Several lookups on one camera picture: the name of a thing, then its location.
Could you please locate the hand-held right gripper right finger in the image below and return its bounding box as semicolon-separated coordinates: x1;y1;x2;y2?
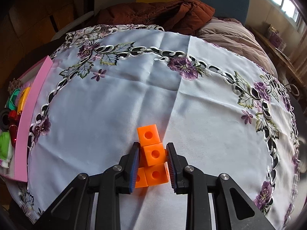
166;142;277;230

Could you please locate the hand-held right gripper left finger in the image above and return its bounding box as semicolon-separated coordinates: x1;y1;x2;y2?
34;142;141;230

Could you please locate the orange cube block piece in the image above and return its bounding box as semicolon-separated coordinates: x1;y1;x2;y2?
135;124;170;188

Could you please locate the pink rimmed white tray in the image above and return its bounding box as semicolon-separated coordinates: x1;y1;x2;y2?
0;56;54;183

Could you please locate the red metallic capsule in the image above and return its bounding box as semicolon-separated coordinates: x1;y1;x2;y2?
9;126;19;148

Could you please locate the white embroidered floral tablecloth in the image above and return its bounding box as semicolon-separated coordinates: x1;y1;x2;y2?
18;24;300;230

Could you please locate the yellow plastic toy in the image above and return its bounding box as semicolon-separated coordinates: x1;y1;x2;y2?
16;87;32;113

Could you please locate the green plug-in device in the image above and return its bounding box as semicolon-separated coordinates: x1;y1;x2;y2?
0;132;13;168

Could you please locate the red plastic toy figure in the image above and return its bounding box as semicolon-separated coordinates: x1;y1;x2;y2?
8;111;21;126

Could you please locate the black silver cylinder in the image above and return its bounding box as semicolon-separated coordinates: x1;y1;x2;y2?
0;108;11;129

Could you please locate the green plastic toy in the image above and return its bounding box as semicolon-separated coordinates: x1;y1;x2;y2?
5;89;22;112

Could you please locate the brown woven object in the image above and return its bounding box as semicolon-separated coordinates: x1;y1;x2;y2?
8;79;22;92

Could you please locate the wooden bedside shelf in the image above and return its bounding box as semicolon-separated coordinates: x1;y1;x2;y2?
249;26;300;99

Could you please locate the white curved plastic part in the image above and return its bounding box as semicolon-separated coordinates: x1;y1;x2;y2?
50;11;94;40

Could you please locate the purple box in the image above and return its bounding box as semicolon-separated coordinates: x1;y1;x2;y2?
267;25;287;48

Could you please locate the wooden panelled wardrobe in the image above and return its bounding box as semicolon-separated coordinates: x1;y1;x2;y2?
0;0;96;60

